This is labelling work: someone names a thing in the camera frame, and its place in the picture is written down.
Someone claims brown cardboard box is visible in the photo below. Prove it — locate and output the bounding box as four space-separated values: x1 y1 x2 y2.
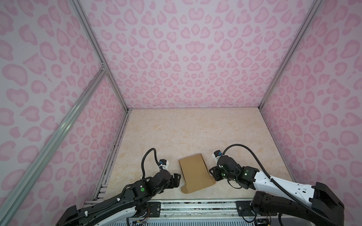
179 153 216 194

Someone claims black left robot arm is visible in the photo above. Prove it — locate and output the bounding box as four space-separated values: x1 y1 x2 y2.
56 169 181 226

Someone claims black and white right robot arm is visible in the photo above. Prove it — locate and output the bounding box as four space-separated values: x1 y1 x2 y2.
209 151 345 226

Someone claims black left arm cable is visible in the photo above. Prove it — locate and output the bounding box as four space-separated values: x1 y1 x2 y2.
140 148 161 180

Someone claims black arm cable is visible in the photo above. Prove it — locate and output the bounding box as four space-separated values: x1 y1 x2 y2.
222 144 340 226
140 148 161 180

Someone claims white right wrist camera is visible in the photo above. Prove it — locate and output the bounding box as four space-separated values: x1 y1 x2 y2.
212 150 223 163

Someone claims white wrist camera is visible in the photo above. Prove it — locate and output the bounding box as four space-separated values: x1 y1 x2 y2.
212 150 223 163
158 159 168 170

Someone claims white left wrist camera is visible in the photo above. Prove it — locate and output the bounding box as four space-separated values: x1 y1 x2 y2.
158 159 168 170

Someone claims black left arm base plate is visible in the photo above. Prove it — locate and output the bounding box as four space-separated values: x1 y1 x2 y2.
142 202 161 218

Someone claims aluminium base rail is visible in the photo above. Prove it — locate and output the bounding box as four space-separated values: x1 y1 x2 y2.
74 197 327 226

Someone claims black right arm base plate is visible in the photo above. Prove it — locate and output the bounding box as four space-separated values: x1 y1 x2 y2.
235 201 277 217

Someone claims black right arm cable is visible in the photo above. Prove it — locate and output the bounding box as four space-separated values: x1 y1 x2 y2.
222 144 340 226

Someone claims aluminium diagonal frame bar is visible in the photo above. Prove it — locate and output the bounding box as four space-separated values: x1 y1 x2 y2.
0 67 107 224

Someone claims aluminium right corner post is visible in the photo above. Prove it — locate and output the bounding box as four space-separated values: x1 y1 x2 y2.
258 0 324 112

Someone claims aluminium corner post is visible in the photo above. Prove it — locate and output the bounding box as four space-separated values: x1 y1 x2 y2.
258 0 324 112
69 0 129 113

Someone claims aluminium left corner post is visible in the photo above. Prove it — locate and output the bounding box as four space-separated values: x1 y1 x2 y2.
69 0 129 113

